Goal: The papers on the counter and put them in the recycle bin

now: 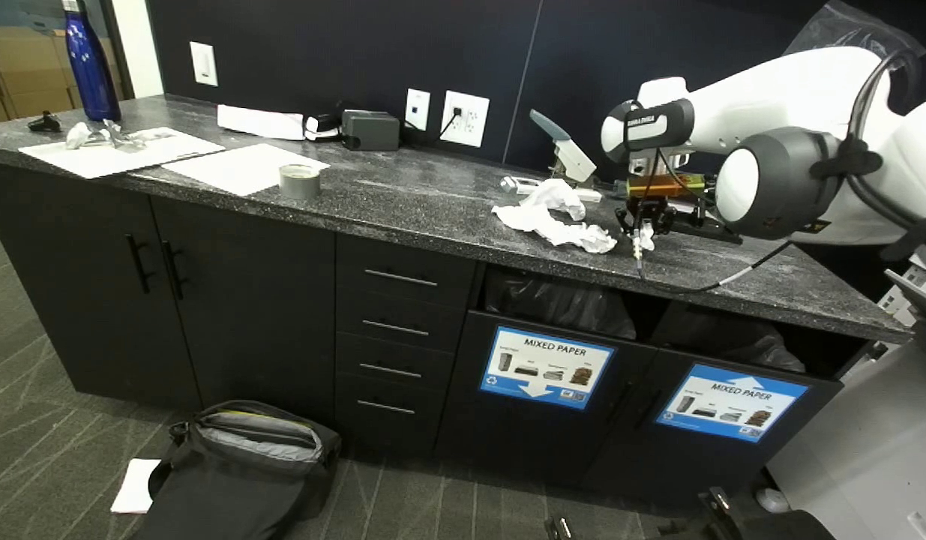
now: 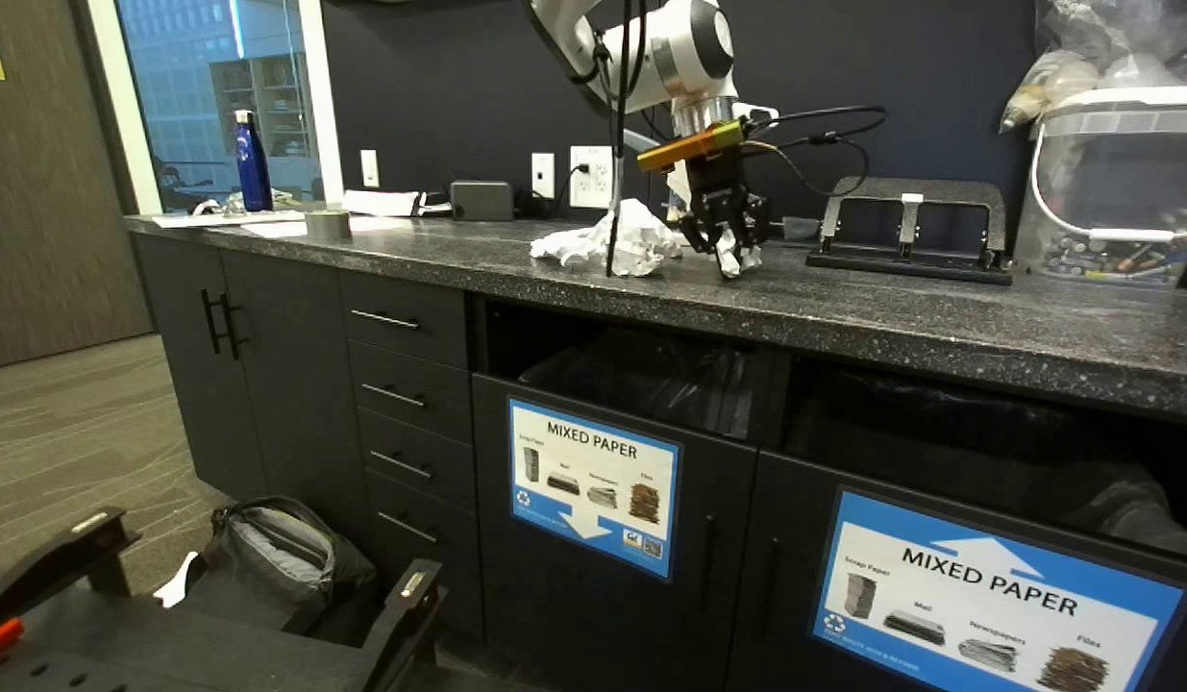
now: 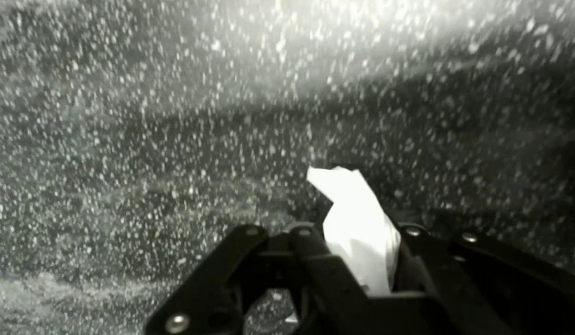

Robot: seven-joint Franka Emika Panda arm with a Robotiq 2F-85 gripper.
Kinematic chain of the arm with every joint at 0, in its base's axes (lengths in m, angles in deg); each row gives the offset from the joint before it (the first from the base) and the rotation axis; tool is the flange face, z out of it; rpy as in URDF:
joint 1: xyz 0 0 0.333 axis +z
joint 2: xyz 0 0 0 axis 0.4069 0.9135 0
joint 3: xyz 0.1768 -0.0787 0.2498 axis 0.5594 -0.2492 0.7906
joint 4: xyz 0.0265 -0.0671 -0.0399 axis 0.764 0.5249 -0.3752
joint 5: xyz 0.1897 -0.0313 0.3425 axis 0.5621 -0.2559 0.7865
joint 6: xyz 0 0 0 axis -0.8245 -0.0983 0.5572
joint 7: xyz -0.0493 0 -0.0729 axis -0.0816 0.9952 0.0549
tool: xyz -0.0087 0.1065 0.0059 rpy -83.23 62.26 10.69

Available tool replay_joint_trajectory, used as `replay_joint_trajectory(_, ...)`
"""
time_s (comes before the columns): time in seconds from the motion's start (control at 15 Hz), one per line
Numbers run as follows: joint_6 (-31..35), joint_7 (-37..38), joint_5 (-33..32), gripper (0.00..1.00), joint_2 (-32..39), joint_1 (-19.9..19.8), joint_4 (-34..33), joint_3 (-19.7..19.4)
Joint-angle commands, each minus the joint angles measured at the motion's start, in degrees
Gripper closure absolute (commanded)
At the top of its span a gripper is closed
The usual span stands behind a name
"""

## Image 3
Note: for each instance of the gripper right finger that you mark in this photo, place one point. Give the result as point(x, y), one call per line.
point(478, 279)

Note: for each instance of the white paper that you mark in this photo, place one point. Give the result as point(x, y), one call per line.
point(359, 228)

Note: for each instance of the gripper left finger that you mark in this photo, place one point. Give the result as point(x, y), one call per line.
point(250, 274)

